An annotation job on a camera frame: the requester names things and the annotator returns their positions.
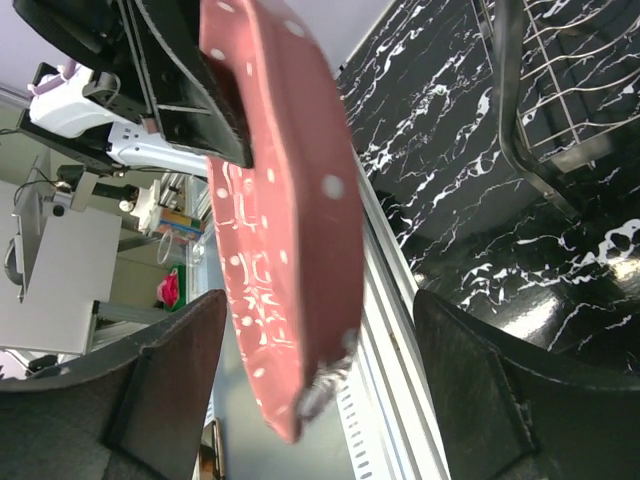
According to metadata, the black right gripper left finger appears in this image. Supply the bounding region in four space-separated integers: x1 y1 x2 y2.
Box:
104 290 227 479

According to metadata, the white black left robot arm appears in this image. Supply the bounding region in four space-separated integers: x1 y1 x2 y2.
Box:
13 1 254 177

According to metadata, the pink dotted plate front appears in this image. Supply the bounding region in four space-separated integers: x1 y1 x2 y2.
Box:
199 1 364 443

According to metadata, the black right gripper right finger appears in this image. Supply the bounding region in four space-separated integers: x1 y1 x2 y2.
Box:
413 290 533 479

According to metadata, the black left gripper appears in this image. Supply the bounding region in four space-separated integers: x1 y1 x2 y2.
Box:
12 1 253 168

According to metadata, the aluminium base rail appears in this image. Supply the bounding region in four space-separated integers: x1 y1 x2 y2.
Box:
352 158 450 479

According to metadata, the slotted cable duct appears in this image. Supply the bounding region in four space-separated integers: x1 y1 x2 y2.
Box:
337 385 374 480

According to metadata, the stainless steel dish rack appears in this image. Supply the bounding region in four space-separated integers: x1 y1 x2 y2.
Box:
472 1 639 218

